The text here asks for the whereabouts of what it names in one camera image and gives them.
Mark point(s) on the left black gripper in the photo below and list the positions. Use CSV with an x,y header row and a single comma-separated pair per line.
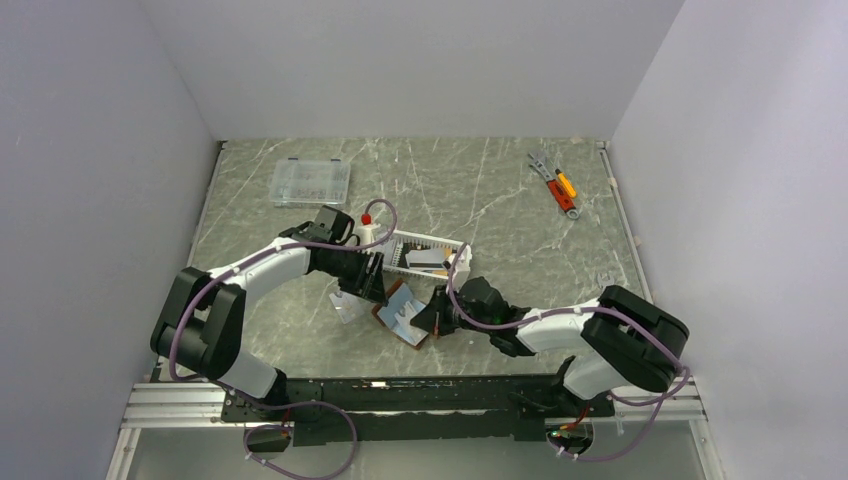
x,y
366,285

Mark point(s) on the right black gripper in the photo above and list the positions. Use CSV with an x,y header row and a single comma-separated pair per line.
x,y
434,316

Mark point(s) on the white plastic basket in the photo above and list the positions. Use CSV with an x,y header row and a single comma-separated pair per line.
x,y
401,242

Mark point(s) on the brown leather card holder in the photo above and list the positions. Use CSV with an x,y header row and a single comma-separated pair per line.
x,y
397,294

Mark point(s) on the clear plastic card sleeve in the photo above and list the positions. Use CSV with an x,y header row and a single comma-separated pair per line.
x,y
347,306

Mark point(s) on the gold credit card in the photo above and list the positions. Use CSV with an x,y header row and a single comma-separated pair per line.
x,y
442,262

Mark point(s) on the silver VIP card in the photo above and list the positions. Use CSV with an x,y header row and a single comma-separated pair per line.
x,y
408,311

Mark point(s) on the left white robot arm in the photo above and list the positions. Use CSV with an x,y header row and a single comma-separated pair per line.
x,y
201,322

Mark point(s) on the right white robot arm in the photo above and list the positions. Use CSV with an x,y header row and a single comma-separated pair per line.
x,y
617,339

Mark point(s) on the clear plastic organizer box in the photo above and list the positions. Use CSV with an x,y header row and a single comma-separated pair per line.
x,y
297,182

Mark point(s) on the silver open-end wrench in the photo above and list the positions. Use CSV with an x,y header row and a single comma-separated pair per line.
x,y
604,280

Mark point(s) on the red adjustable wrench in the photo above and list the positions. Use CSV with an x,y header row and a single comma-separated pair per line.
x,y
563,200

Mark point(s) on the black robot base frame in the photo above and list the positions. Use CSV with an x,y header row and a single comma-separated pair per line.
x,y
521,407

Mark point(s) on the yellow handled screwdriver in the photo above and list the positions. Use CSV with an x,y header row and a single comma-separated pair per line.
x,y
566,184

